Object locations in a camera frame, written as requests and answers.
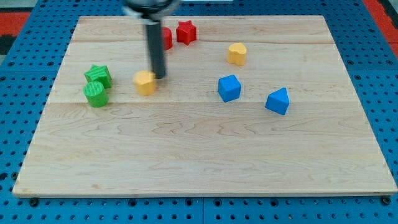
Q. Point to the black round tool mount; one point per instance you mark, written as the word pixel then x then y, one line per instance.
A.
pixel 153 10

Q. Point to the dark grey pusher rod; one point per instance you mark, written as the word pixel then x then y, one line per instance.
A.
pixel 156 49

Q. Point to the red star block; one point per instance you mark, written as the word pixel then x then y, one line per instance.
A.
pixel 186 32

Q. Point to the green star block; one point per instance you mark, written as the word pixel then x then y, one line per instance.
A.
pixel 99 74

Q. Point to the yellow heart block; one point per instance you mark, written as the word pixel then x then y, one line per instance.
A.
pixel 237 54

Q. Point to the red cylinder block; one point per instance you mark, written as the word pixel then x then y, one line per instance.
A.
pixel 167 38

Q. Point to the yellow hexagon block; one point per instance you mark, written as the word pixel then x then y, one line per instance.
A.
pixel 145 82

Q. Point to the green cylinder block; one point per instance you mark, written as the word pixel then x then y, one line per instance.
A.
pixel 96 94

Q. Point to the blue cube block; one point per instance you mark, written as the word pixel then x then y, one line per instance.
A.
pixel 229 88

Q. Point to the light wooden board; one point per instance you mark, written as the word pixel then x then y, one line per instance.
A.
pixel 184 140

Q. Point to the blue triangular prism block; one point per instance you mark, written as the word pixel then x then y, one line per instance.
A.
pixel 278 101

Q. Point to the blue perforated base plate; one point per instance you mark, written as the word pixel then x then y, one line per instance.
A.
pixel 31 65

